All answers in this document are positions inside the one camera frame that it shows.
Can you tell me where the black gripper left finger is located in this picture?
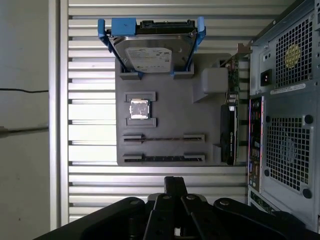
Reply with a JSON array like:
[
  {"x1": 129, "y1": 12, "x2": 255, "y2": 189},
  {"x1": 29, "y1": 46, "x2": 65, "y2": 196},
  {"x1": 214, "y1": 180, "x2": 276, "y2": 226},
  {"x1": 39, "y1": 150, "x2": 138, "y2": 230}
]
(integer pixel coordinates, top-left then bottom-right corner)
[{"x1": 32, "y1": 176, "x2": 176, "y2": 240}]

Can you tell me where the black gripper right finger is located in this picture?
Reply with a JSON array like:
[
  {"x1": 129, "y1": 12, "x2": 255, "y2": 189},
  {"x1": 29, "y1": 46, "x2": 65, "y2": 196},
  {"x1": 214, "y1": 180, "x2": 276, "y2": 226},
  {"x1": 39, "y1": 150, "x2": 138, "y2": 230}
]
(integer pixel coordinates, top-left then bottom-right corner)
[{"x1": 174, "y1": 176, "x2": 313, "y2": 240}]

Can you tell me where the RAM stick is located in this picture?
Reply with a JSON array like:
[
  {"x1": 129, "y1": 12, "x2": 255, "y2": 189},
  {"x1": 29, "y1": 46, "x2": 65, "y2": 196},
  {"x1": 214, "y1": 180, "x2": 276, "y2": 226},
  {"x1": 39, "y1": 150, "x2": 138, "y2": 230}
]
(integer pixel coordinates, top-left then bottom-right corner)
[
  {"x1": 123, "y1": 155, "x2": 205, "y2": 161},
  {"x1": 123, "y1": 136, "x2": 205, "y2": 141}
]

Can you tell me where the graphics card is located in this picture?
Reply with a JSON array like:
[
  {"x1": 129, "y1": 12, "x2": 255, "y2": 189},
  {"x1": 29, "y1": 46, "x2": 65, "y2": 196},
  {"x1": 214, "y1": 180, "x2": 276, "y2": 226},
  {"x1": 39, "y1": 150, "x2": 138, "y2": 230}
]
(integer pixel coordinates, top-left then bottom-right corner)
[{"x1": 219, "y1": 43, "x2": 252, "y2": 166}]

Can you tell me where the grey parts rack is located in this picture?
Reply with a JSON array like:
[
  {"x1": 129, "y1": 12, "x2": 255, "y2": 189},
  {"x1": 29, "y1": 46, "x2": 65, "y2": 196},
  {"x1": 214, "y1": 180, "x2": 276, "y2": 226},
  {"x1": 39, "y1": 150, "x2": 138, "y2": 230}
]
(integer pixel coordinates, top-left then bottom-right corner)
[{"x1": 114, "y1": 52, "x2": 236, "y2": 166}]

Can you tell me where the silver CPU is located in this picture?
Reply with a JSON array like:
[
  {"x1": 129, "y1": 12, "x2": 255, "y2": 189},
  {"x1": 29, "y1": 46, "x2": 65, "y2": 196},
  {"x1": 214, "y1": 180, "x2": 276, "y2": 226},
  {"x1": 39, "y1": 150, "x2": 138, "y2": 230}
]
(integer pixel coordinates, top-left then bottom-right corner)
[{"x1": 129, "y1": 99, "x2": 151, "y2": 120}]

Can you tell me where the black PC case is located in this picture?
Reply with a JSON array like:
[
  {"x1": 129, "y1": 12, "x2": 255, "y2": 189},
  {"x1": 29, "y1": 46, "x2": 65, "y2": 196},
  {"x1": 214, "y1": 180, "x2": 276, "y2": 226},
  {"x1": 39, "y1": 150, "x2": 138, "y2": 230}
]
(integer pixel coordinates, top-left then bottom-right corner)
[{"x1": 247, "y1": 0, "x2": 320, "y2": 231}]

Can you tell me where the silver hard disk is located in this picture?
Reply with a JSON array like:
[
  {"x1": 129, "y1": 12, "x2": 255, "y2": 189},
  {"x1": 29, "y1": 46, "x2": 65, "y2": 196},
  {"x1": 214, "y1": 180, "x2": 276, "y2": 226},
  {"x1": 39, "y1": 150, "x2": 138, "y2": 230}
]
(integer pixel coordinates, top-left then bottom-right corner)
[{"x1": 112, "y1": 19, "x2": 198, "y2": 75}]

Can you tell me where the grey power supply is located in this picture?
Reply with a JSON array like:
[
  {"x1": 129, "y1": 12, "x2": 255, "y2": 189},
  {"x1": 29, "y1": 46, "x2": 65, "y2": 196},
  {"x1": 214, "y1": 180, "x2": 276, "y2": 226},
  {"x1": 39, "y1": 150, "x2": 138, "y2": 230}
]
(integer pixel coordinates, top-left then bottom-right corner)
[{"x1": 249, "y1": 9, "x2": 316, "y2": 97}]

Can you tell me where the blue disk carrier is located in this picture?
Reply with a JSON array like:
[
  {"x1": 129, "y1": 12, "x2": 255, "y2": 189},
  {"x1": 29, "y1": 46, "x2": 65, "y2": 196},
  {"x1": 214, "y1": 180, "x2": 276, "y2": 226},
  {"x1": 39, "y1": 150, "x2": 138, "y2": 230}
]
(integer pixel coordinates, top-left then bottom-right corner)
[{"x1": 97, "y1": 16, "x2": 207, "y2": 78}]

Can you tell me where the thin black floor cable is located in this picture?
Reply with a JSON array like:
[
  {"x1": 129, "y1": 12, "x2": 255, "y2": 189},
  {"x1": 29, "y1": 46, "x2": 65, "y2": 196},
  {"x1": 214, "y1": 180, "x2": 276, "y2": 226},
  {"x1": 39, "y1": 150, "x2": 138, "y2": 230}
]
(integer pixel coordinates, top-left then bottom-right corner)
[{"x1": 0, "y1": 87, "x2": 50, "y2": 94}]

